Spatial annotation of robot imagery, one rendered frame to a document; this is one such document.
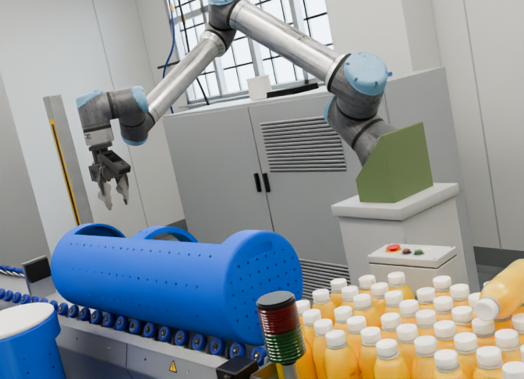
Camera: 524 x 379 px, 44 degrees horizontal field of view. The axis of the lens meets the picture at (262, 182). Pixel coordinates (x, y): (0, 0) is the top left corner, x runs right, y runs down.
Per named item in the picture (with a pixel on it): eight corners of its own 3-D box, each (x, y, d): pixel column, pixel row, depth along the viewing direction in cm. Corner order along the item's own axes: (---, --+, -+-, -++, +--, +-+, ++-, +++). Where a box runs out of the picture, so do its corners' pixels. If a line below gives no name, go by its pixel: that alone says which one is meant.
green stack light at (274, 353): (285, 343, 109) (280, 316, 109) (314, 348, 105) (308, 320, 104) (260, 359, 105) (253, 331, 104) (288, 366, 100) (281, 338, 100)
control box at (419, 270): (394, 278, 175) (387, 242, 173) (462, 284, 161) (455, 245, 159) (373, 292, 168) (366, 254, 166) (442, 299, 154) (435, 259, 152)
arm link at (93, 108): (105, 87, 201) (72, 93, 199) (115, 126, 203) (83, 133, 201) (104, 89, 210) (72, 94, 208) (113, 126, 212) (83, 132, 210)
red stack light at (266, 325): (279, 315, 109) (275, 293, 108) (308, 320, 104) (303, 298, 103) (253, 331, 104) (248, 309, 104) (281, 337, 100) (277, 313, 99)
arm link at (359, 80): (387, 100, 227) (224, 5, 250) (399, 65, 213) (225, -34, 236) (364, 125, 220) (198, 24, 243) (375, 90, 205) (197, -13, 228)
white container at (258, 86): (263, 97, 431) (259, 76, 429) (278, 94, 419) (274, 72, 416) (245, 101, 422) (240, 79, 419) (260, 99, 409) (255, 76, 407)
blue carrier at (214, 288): (130, 292, 234) (116, 214, 231) (311, 323, 172) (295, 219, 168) (58, 317, 215) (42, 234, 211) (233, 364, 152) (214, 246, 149)
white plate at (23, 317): (7, 340, 179) (8, 344, 180) (71, 300, 204) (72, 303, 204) (-62, 341, 191) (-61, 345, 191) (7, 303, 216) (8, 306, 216)
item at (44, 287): (54, 291, 261) (44, 255, 258) (58, 292, 258) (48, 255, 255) (30, 300, 254) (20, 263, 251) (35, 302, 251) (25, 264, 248)
